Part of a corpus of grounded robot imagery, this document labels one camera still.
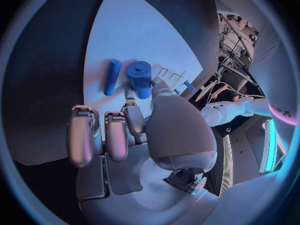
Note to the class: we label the metal frame rack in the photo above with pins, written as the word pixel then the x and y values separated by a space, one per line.
pixel 234 41

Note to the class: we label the blue fat cylinder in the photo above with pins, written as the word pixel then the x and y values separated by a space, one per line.
pixel 139 82

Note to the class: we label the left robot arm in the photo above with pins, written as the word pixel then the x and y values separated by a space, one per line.
pixel 234 110

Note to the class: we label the small blue peg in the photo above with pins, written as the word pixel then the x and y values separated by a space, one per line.
pixel 189 86

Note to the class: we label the white task board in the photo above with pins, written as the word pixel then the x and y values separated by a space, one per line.
pixel 140 31

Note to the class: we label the blue long cylinder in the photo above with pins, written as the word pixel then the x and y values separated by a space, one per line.
pixel 112 76

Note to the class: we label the glowing light bar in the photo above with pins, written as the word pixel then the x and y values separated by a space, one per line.
pixel 272 146

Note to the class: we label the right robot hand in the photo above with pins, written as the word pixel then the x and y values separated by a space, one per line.
pixel 178 131

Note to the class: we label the person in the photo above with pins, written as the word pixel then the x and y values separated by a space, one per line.
pixel 220 92

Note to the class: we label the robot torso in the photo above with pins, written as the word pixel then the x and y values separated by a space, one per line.
pixel 274 75

